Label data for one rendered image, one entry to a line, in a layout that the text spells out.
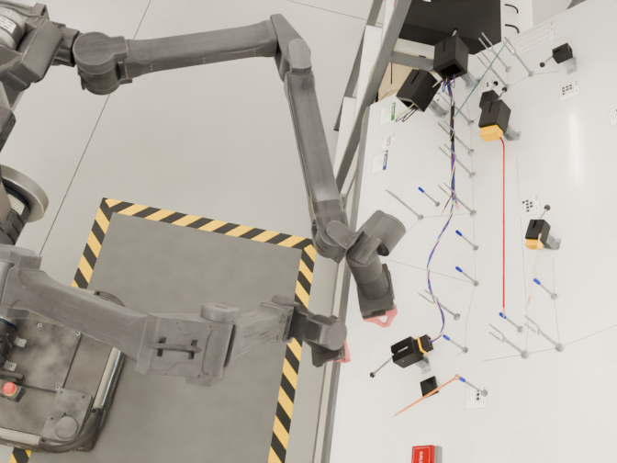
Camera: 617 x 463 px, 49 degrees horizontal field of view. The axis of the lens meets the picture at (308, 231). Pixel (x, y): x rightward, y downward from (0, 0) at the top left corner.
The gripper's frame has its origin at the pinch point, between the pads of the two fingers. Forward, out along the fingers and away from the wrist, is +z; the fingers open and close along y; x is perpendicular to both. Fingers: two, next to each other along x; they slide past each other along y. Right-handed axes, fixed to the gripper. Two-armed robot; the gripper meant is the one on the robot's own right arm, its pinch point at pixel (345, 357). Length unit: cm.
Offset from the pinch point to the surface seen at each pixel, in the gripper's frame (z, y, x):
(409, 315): 13.8, 13.8, -11.1
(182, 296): 43, 82, 92
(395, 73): 21, 113, -19
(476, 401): 12.1, -13.0, -22.5
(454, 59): -6, 69, -43
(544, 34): 5, 74, -65
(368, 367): 15.9, 5.5, 2.6
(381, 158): 13, 69, -11
